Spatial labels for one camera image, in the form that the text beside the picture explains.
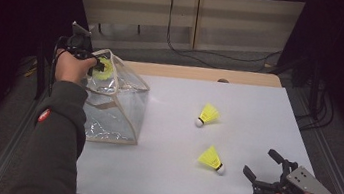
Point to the transparent bag with beige trim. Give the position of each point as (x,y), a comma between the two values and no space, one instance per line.
(117,116)

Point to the black metal stand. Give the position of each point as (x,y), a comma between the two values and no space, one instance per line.
(314,85)
(39,83)

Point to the person's left hand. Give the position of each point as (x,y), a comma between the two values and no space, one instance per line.
(71,68)

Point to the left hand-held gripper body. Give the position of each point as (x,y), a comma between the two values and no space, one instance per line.
(79,47)

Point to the light wooden shelf unit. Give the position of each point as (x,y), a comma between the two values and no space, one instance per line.
(237,18)

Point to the yellow plastic shuttlecock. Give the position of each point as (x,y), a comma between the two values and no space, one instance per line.
(104,74)
(209,113)
(209,157)

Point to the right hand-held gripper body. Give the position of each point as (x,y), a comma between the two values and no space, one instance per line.
(303,181)

